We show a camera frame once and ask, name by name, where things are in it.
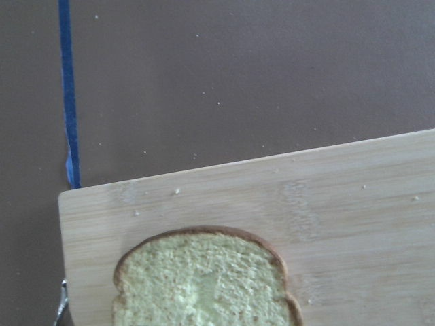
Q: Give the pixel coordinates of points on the bread slice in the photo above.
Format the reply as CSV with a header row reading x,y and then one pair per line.
x,y
203,275

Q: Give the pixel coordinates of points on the wooden cutting board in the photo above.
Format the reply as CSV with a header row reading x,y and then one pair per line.
x,y
353,222

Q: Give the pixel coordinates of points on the metal cutting board handle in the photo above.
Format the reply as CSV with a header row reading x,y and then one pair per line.
x,y
63,304

